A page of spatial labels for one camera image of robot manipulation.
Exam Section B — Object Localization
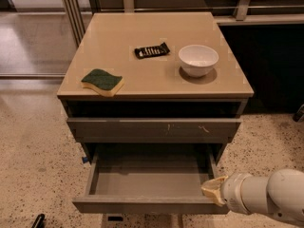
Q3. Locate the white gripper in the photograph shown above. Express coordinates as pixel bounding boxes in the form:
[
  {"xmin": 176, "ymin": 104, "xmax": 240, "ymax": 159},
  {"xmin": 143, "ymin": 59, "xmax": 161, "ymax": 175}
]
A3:
[{"xmin": 201, "ymin": 173, "xmax": 251, "ymax": 215}]

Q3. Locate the grey drawer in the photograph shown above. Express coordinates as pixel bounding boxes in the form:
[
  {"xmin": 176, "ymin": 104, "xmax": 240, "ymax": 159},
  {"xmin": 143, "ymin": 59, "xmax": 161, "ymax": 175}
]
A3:
[
  {"xmin": 73, "ymin": 143, "xmax": 228, "ymax": 215},
  {"xmin": 66, "ymin": 118, "xmax": 241, "ymax": 143}
]

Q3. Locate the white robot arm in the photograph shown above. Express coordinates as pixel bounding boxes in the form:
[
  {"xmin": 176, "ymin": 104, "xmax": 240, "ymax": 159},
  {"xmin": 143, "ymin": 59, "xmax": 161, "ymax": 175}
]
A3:
[{"xmin": 201, "ymin": 169, "xmax": 304, "ymax": 227}]

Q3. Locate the grey drawer cabinet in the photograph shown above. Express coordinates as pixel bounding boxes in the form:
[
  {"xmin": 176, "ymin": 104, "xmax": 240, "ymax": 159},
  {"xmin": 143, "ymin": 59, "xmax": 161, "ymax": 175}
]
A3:
[{"xmin": 57, "ymin": 12, "xmax": 254, "ymax": 159}]

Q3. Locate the grey top drawer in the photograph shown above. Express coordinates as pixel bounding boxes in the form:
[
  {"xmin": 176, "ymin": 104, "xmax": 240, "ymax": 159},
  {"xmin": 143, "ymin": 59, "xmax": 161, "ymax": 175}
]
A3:
[{"xmin": 66, "ymin": 118, "xmax": 241, "ymax": 143}]

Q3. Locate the dark object floor right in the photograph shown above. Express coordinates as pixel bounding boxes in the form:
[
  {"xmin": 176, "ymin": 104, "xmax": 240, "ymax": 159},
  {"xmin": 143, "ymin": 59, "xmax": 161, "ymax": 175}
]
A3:
[{"xmin": 293, "ymin": 104, "xmax": 304, "ymax": 122}]

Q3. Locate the white ceramic bowl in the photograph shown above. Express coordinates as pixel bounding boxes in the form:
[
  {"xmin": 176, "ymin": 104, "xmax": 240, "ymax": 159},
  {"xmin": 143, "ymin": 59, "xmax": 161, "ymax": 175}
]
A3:
[{"xmin": 179, "ymin": 45, "xmax": 219, "ymax": 78}]

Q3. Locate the black snack bar wrapper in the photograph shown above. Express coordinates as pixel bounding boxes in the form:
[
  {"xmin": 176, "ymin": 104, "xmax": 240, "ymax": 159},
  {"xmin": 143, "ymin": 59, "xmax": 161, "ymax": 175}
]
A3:
[{"xmin": 134, "ymin": 43, "xmax": 170, "ymax": 59}]

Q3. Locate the green yellow sponge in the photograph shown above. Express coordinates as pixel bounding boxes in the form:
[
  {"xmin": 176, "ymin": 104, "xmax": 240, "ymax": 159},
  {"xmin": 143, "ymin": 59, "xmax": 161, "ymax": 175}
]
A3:
[{"xmin": 81, "ymin": 68, "xmax": 124, "ymax": 97}]

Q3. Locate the black object floor left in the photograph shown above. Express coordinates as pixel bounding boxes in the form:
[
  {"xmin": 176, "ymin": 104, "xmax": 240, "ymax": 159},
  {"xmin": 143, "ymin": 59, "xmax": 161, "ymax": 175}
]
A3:
[{"xmin": 31, "ymin": 214, "xmax": 45, "ymax": 228}]

